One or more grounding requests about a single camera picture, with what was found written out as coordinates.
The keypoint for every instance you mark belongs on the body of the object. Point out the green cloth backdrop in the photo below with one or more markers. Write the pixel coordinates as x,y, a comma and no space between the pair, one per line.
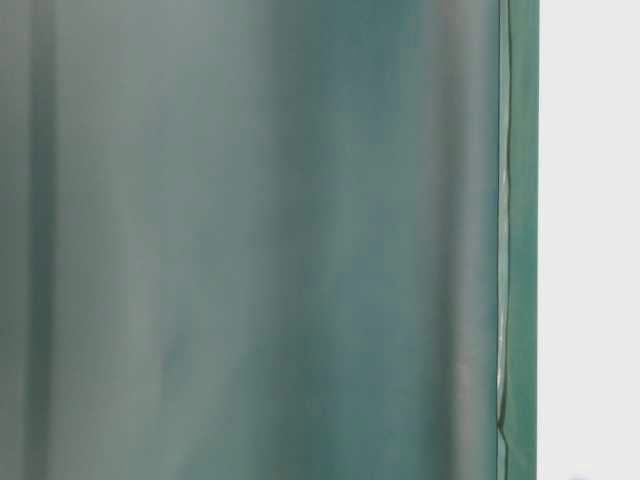
269,239

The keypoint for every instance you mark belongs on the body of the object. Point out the white board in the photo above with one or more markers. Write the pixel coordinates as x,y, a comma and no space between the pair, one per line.
588,360

